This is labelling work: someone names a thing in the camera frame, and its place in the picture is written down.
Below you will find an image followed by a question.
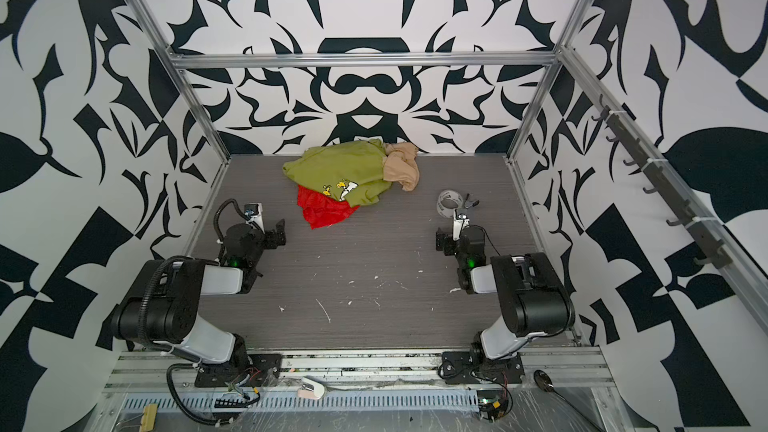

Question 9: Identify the red cloth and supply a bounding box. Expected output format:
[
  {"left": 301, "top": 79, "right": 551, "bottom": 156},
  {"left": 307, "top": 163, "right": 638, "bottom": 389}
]
[{"left": 297, "top": 185, "right": 358, "bottom": 229}]

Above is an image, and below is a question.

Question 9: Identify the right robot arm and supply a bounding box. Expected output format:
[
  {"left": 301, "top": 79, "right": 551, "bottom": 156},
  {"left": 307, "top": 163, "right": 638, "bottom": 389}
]
[{"left": 435, "top": 225, "right": 575, "bottom": 361}]

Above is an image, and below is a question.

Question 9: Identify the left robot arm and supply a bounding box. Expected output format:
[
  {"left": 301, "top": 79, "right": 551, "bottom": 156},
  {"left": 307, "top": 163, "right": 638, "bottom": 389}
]
[{"left": 110, "top": 220, "right": 287, "bottom": 368}]

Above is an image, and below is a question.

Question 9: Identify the beige cloth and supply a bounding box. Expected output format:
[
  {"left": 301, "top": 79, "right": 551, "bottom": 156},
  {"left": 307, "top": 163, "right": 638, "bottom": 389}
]
[{"left": 383, "top": 142, "right": 420, "bottom": 192}]

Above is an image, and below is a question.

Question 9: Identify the green printed cloth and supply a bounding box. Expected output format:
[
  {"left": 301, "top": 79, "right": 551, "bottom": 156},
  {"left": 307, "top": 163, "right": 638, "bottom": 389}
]
[{"left": 282, "top": 139, "right": 391, "bottom": 207}]

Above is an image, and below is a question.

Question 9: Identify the small black clip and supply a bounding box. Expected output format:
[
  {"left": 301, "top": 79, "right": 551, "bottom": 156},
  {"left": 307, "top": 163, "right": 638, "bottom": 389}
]
[{"left": 463, "top": 193, "right": 480, "bottom": 209}]

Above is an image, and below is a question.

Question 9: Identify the clear tape roll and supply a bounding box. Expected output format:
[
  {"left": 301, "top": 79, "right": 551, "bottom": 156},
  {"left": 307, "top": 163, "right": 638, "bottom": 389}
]
[{"left": 436, "top": 189, "right": 465, "bottom": 220}]

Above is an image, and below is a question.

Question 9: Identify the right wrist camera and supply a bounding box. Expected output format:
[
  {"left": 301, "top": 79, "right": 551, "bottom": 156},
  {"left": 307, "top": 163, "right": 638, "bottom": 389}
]
[{"left": 452, "top": 210, "right": 470, "bottom": 241}]

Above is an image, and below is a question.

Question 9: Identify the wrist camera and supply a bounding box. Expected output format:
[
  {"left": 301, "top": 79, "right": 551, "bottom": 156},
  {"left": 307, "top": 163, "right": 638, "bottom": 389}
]
[
  {"left": 244, "top": 203, "right": 266, "bottom": 232},
  {"left": 452, "top": 210, "right": 470, "bottom": 241}
]

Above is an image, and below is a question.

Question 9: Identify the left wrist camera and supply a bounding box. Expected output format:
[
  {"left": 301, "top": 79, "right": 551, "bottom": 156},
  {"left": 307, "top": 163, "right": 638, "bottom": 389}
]
[{"left": 244, "top": 203, "right": 266, "bottom": 232}]

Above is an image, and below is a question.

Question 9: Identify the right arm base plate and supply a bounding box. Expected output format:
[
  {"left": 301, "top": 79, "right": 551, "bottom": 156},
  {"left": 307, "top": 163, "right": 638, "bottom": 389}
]
[{"left": 437, "top": 351, "right": 526, "bottom": 384}]

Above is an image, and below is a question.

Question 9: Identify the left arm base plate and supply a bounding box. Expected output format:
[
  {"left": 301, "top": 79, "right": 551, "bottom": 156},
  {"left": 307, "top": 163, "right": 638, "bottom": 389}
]
[{"left": 194, "top": 353, "right": 283, "bottom": 388}]

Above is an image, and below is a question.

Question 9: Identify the white perforated cable tray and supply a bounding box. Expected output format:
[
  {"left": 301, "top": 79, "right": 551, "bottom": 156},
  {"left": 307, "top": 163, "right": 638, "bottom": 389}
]
[{"left": 122, "top": 389, "right": 480, "bottom": 413}]

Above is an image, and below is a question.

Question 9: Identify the black corrugated cable conduit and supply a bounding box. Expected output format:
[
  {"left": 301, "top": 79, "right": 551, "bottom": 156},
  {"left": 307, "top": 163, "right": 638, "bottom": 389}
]
[{"left": 165, "top": 362, "right": 263, "bottom": 427}]

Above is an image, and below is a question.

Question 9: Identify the black wall hook rack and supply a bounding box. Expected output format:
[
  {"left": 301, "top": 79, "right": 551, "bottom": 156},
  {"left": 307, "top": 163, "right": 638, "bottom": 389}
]
[{"left": 594, "top": 94, "right": 733, "bottom": 269}]

